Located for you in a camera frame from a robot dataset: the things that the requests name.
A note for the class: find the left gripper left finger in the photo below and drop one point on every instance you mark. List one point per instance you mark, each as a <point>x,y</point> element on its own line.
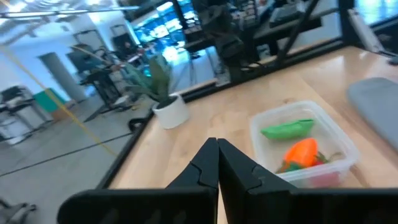
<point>174,202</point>

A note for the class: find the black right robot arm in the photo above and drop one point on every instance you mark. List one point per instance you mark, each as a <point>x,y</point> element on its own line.
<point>227,25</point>

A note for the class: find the snake plant in white pot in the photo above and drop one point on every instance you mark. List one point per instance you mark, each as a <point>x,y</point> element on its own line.
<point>172,112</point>

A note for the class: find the green board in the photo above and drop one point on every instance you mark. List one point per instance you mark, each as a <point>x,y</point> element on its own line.
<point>49,101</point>

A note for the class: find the grey panel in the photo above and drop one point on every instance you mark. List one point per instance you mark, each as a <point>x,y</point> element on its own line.
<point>367,31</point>

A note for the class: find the green toy pea pod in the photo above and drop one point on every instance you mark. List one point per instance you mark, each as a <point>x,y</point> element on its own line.
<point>289,130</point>

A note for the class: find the black table frame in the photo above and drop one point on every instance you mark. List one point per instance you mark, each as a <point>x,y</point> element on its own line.
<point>124,155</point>

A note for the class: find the grey folded cloth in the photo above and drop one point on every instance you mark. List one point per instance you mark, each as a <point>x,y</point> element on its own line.
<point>376,109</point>

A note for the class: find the black desk equipment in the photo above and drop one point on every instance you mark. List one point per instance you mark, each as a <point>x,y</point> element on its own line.
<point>15,102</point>

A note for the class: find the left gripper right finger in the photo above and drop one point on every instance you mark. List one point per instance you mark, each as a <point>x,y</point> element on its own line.
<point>280,205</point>

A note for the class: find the grey chair base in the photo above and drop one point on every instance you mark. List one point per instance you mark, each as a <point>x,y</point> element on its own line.
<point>14,213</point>

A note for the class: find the black side table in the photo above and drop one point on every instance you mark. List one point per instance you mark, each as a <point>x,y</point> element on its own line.
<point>99,81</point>

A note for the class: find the red toy strawberry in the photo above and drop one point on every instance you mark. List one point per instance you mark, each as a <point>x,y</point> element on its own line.
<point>325,180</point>

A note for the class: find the orange toy carrot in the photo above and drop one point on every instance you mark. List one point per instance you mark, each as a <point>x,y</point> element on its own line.
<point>301,152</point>

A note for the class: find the clear plastic tupperware container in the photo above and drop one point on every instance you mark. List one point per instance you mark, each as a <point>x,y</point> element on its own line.
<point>342,143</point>

